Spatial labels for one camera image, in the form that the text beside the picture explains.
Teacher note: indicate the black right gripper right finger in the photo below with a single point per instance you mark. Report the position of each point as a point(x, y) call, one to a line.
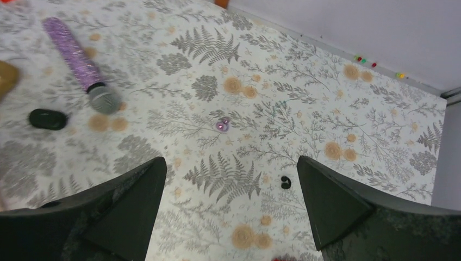
point(353, 221)

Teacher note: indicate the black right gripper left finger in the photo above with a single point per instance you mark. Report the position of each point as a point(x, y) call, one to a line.
point(111, 221)

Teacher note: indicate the black earbud charging case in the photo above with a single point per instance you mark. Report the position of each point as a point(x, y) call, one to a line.
point(47, 119)

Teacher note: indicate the black clip earbud right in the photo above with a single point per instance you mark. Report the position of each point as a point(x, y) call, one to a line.
point(285, 182)

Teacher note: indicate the red toy block box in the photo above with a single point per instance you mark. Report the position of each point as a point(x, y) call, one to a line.
point(285, 257)

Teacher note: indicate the purple glitter microphone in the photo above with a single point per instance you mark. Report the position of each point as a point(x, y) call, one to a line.
point(102, 98)

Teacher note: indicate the purple clip earbud far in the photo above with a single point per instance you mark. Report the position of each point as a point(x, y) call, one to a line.
point(223, 125)

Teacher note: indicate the floral table mat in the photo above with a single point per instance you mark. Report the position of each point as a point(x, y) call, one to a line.
point(180, 67)

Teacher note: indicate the gold microphone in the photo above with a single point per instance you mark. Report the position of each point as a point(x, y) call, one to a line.
point(10, 75)

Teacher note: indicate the brown wooden cube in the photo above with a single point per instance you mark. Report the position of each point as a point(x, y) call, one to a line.
point(222, 3)

